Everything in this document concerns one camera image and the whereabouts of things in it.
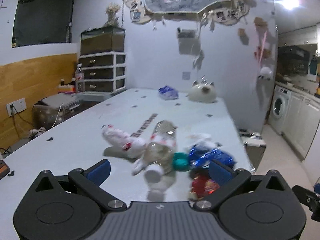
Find cream ribbed suitcase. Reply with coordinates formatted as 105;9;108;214
239;129;266;172

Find glass fish tank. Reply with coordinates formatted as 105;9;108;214
80;26;125;55

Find white kitchen cabinets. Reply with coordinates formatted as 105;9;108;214
283;92;319;160

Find white washing machine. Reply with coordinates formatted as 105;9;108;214
268;85;291;135

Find clear plastic bottle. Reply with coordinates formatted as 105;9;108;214
143;120;177;184

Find white crumpled tissue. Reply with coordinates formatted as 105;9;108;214
188;133;222;150

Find white wall socket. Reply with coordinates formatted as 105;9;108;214
6;98;27;116

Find white plastic bag red print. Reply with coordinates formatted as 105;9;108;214
101;125;151;177

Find blue white tissue pack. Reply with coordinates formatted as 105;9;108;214
158;85;179;100

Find dried flower bouquet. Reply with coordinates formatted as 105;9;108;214
105;3;120;27

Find red cigarette pack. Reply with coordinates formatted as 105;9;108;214
189;174;220;201

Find crushed blue soda can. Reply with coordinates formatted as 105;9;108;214
188;143;236;169

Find white plush wall toy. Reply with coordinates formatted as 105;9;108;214
258;66;273;81

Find white drawer cabinet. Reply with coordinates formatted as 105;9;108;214
78;51;126;95

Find wall photo collage board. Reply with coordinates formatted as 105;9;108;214
123;0;252;25

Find cat shaped white ornament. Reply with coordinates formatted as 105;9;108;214
188;81;217;103

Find wooden power strip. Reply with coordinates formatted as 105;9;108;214
0;155;10;180

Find water bottle red label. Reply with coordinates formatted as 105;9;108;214
75;63;85;93

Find teal bottle cap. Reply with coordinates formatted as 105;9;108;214
172;152;189;172

